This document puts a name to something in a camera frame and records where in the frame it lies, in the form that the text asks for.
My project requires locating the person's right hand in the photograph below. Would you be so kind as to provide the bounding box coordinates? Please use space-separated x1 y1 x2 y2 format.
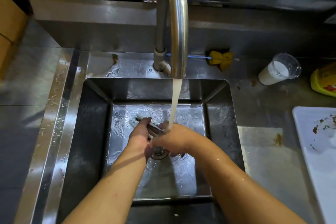
152 122 208 158

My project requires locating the person's left hand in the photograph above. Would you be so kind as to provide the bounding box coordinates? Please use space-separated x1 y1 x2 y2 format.
128 117 158 159

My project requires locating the stainless steel sink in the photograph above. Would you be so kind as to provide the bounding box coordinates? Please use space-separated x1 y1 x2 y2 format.
56 77 246 224

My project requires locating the white plastic tray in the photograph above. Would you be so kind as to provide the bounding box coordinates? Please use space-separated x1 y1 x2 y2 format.
292 106 336 224

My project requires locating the person's left forearm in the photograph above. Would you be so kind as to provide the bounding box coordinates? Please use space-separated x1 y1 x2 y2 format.
62 150 147 224

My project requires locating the person's right forearm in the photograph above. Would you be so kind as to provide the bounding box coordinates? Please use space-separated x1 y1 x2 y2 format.
194 137 306 224

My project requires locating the clear cup with white liquid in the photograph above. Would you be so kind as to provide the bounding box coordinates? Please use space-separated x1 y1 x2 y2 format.
258 53 302 86

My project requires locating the curved steel faucet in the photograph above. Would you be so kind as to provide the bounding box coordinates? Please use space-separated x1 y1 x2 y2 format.
153 0 189 79

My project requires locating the yellow detergent bottle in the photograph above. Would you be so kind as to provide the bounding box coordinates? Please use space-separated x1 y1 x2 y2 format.
310 62 336 97

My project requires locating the light wooden cabinet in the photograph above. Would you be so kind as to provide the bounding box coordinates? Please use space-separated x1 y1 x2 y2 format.
0 0 28 80

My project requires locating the yellow sponge brush, blue handle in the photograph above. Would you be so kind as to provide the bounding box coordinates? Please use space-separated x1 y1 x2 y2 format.
167 50 233 72

